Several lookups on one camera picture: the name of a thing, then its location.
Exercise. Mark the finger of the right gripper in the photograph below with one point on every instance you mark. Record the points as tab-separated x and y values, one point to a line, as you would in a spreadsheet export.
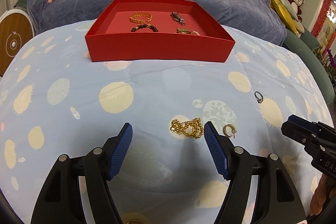
296	121
301	132

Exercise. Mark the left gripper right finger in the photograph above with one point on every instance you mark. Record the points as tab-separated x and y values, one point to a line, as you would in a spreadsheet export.
235	165

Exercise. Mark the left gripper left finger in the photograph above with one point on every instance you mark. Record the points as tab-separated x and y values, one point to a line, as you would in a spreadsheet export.
101	165

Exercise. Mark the red jewelry box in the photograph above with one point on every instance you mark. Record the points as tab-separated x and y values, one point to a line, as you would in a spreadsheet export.
144	30

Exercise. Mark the gold hoop earring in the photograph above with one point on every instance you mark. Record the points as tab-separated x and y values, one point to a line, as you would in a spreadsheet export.
229	130

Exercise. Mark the green sofa edge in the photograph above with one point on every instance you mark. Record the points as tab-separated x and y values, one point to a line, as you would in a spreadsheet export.
304	47

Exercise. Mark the light blue planet blanket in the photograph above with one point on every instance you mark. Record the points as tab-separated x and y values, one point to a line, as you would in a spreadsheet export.
55	100

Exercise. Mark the yellow gold pillow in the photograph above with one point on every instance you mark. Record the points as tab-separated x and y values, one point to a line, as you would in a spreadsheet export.
285	16

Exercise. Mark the silver wrist watch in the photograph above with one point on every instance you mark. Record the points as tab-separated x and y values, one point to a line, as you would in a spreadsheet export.
177	18

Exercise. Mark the round wooden white device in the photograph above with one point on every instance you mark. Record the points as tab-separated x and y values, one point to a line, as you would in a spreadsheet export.
16	29

